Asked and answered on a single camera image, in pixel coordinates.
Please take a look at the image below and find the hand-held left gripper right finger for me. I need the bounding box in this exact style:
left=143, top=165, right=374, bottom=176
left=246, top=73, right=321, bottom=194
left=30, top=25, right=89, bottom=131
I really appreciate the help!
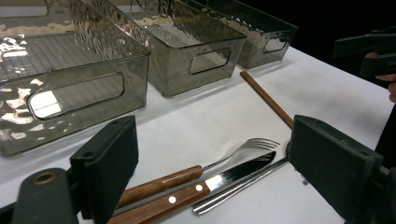
left=289, top=115, right=385, bottom=220

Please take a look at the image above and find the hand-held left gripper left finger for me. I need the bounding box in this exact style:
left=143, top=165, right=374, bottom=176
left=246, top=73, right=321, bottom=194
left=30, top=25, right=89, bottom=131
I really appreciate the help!
left=69, top=115, right=139, bottom=224

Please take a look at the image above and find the smoky clear plastic bin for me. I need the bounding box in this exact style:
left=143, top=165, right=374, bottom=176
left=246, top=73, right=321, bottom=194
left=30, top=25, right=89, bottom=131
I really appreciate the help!
left=180, top=0, right=299, bottom=70
left=0, top=0, right=152, bottom=157
left=83, top=0, right=248, bottom=97

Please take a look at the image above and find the wooden-handled steel fork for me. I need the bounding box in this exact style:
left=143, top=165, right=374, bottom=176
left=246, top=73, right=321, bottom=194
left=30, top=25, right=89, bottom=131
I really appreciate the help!
left=118, top=137, right=281, bottom=209

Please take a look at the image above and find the wooden-handled steel knife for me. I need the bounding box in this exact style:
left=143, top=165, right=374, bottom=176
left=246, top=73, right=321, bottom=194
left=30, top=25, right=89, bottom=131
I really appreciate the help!
left=106, top=151, right=277, bottom=224

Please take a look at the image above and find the brown wooden chopstick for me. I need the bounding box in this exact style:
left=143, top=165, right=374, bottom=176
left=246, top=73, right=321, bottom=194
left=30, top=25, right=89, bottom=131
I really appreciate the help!
left=239, top=70, right=294, bottom=130

